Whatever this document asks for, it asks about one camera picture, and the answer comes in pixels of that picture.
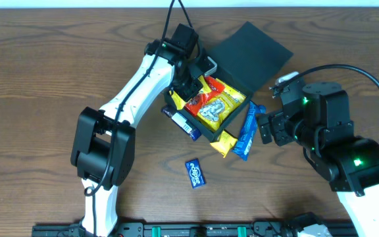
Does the red candy bag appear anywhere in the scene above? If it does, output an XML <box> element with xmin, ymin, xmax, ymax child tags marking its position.
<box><xmin>184</xmin><ymin>76</ymin><xmax>225</xmax><ymax>117</ymax></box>

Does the yellow snack packet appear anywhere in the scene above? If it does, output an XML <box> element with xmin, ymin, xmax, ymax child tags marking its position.
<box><xmin>210</xmin><ymin>130</ymin><xmax>238</xmax><ymax>158</ymax></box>
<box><xmin>168</xmin><ymin>76</ymin><xmax>212</xmax><ymax>111</ymax></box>

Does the yellow Hacks candy bag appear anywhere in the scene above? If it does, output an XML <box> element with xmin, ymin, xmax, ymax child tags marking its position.
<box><xmin>197</xmin><ymin>76</ymin><xmax>246</xmax><ymax>132</ymax></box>

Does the dark green box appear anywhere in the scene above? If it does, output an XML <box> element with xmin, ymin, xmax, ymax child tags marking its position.
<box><xmin>179</xmin><ymin>22</ymin><xmax>293</xmax><ymax>142</ymax></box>

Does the blue Eclipse mint box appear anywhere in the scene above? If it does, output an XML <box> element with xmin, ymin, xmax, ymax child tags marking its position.
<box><xmin>186</xmin><ymin>159</ymin><xmax>206</xmax><ymax>189</ymax></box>

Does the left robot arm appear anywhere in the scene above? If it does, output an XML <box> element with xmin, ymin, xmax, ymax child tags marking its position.
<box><xmin>70</xmin><ymin>24</ymin><xmax>203</xmax><ymax>236</ymax></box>

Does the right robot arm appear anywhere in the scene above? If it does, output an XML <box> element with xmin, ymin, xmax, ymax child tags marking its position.
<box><xmin>257</xmin><ymin>78</ymin><xmax>379</xmax><ymax>236</ymax></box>

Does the blue snack bar wrapper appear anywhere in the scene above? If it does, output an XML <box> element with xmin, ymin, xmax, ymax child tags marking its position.
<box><xmin>232</xmin><ymin>101</ymin><xmax>266</xmax><ymax>161</ymax></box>

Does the dark blue snack bar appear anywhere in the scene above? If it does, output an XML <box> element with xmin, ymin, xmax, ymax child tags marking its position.
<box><xmin>161</xmin><ymin>105</ymin><xmax>201</xmax><ymax>142</ymax></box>

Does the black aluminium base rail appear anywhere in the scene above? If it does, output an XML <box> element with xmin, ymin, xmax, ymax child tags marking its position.
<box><xmin>31</xmin><ymin>212</ymin><xmax>358</xmax><ymax>237</ymax></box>

